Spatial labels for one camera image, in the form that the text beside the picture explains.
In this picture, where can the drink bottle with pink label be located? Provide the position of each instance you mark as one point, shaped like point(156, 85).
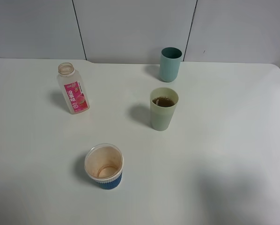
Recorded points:
point(73, 90)

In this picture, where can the light green plastic cup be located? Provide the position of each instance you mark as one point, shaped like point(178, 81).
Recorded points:
point(163, 102)

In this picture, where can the clear cup with blue sleeve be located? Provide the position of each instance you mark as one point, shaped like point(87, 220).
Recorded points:
point(104, 165)

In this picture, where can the teal plastic cup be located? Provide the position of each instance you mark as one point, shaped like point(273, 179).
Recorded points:
point(169, 64)

